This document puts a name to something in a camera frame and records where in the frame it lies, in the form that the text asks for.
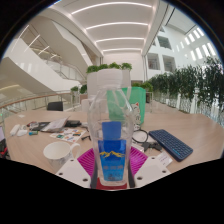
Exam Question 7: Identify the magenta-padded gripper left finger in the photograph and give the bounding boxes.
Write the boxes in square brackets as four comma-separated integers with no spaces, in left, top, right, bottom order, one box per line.
[55,148,99,190]

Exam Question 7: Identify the colourful printed leaflet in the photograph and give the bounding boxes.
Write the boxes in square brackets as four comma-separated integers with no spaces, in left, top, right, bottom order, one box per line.
[49,127,87,144]

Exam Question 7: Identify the dark blue keyboard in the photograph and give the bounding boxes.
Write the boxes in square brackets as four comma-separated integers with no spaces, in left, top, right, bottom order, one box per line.
[148,128,194,163]

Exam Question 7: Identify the white plastic packet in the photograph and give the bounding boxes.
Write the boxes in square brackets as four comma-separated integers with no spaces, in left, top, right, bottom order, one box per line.
[154,151,174,168]

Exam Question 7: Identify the black office chair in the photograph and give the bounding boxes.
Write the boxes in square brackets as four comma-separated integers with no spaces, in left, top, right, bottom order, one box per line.
[46,100,64,112]

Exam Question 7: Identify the small planter with plants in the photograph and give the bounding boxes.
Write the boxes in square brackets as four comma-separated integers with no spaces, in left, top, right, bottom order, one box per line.
[69,84,88,101]
[132,80,154,103]

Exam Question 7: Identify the row of green plants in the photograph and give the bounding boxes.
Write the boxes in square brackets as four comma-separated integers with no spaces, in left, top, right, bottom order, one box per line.
[146,56,224,118]

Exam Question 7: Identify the open booklet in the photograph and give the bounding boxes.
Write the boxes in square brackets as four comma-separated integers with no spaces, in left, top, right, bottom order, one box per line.
[40,116,71,133]

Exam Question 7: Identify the white cabinet with plants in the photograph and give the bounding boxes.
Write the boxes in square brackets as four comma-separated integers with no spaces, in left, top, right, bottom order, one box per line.
[85,62,133,101]

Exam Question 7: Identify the black flat case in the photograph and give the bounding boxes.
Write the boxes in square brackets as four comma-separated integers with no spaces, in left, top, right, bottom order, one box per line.
[64,119,83,128]

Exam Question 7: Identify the ceiling light strips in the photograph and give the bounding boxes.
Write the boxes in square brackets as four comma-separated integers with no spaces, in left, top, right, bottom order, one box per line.
[70,1,153,54]

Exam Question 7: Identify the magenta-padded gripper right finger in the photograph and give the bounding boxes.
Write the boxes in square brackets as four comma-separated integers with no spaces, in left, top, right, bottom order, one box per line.
[127,146,172,189]

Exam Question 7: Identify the white cup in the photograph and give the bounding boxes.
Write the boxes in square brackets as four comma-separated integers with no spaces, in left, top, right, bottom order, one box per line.
[42,140,81,174]

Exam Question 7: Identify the clear water bottle blue label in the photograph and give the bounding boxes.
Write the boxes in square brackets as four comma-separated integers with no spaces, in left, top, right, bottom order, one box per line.
[87,68,135,188]

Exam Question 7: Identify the black cable tangle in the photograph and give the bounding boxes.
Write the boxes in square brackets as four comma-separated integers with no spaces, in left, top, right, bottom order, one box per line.
[131,128,164,153]

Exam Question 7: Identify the white power strip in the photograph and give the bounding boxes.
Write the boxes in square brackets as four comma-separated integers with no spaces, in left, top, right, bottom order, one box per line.
[9,123,22,137]

